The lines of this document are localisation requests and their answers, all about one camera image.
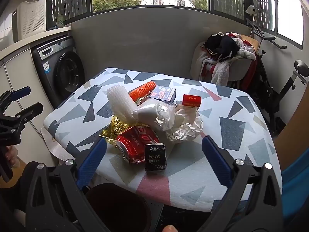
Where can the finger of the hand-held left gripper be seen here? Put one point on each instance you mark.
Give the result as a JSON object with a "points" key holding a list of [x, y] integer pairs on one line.
{"points": [[29, 112], [20, 93]]}

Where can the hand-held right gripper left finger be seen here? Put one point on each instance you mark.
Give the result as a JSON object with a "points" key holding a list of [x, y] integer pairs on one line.
{"points": [[93, 159]]}

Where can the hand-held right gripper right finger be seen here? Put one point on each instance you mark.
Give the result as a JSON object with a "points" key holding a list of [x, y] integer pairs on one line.
{"points": [[217, 159]]}

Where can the gold foil wrapper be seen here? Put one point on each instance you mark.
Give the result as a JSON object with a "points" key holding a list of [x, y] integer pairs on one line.
{"points": [[113, 128]]}

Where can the crushed red soda can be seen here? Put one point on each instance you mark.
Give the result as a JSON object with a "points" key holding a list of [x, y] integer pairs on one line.
{"points": [[137, 140]]}

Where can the dark brown trash bin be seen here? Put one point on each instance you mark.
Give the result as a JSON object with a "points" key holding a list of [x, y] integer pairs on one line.
{"points": [[115, 207]]}

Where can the black tissue pack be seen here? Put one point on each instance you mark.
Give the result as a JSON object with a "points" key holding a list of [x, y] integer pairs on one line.
{"points": [[155, 157]]}

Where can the white foam net sleeve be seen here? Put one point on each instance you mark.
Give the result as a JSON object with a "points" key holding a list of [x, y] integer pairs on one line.
{"points": [[118, 101]]}

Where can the red cardboard box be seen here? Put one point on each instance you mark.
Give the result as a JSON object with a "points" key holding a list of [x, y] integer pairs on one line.
{"points": [[192, 100]]}

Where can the clear plastic bag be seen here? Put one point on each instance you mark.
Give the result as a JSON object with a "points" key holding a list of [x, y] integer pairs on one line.
{"points": [[149, 113]]}

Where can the blue cardboard box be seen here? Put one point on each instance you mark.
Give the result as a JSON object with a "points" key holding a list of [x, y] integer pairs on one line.
{"points": [[164, 94]]}

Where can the orange foam net sleeve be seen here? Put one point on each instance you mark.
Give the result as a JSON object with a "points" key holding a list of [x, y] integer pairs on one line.
{"points": [[142, 90]]}

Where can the person's left hand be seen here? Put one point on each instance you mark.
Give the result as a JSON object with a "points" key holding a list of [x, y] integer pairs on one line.
{"points": [[12, 153]]}

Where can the person's right hand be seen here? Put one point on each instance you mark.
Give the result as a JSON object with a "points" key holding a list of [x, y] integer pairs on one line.
{"points": [[170, 229]]}

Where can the white cabinet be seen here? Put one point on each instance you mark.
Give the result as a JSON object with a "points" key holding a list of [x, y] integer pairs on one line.
{"points": [[21, 77]]}

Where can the geometric patterned tablecloth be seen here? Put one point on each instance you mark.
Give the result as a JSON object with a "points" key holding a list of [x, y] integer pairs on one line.
{"points": [[241, 130]]}

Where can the grey front-load washing machine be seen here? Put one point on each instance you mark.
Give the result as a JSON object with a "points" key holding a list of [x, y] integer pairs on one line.
{"points": [[67, 75]]}

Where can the white perforated laundry basket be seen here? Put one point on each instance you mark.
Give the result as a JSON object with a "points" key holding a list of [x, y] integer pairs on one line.
{"points": [[31, 19]]}

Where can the black exercise bike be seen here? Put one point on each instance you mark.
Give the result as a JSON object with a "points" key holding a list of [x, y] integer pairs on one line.
{"points": [[265, 94]]}

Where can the green bottle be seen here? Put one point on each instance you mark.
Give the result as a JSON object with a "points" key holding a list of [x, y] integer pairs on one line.
{"points": [[59, 21]]}

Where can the wooden door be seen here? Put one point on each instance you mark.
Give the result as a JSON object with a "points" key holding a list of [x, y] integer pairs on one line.
{"points": [[297, 130]]}

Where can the beige chair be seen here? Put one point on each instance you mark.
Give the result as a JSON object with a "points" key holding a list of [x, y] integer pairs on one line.
{"points": [[239, 70]]}

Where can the pile of clothes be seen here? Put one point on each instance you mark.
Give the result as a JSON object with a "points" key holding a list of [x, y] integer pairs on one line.
{"points": [[222, 46]]}

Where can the small white cloth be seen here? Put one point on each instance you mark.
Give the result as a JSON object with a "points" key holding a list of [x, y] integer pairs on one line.
{"points": [[251, 9]]}

